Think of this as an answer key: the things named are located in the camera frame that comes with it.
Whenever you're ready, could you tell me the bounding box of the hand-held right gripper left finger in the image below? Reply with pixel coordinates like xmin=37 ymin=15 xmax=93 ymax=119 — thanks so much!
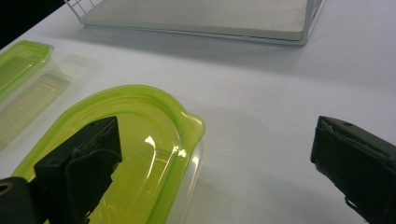
xmin=33 ymin=116 xmax=122 ymax=224

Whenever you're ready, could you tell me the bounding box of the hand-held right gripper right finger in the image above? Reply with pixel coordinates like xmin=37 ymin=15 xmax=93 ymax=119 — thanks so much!
xmin=310 ymin=115 xmax=396 ymax=224

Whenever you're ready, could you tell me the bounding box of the green plastic container lid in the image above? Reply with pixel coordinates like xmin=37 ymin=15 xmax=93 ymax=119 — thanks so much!
xmin=11 ymin=84 xmax=206 ymax=224
xmin=0 ymin=39 xmax=55 ymax=104

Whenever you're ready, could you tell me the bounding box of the clear plastic food container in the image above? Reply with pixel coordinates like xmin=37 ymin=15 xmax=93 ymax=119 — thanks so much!
xmin=163 ymin=139 xmax=205 ymax=224
xmin=0 ymin=57 xmax=72 ymax=154

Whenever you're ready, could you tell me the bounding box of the pale board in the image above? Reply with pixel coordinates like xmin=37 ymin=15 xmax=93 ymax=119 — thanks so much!
xmin=81 ymin=0 xmax=309 ymax=41

